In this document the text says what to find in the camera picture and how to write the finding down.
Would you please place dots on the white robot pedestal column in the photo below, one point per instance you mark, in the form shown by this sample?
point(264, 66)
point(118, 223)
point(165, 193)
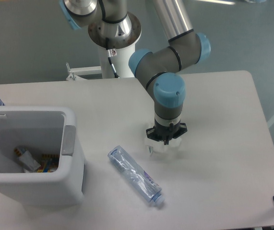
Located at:
point(119, 52)

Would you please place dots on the orange yellow snack wrapper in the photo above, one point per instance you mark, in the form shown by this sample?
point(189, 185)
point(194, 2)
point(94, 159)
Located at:
point(48, 163)

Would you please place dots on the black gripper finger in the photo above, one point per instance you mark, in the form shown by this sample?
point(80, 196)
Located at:
point(177, 130)
point(153, 134)

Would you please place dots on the white plastic wrapper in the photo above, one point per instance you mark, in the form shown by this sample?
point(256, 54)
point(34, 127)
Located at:
point(153, 146)

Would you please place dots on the white open trash can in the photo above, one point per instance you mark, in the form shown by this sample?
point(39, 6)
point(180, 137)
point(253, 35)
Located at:
point(41, 130)

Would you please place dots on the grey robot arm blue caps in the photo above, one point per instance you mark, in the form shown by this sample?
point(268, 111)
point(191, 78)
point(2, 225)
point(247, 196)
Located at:
point(116, 31)

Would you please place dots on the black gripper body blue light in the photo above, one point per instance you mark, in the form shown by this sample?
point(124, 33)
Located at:
point(165, 133)

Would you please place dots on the crushed clear plastic bottle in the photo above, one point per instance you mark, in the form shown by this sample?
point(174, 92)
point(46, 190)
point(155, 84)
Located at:
point(141, 181)

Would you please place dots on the white pedestal base frame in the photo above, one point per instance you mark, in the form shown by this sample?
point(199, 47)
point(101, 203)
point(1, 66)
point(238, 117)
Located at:
point(86, 70)

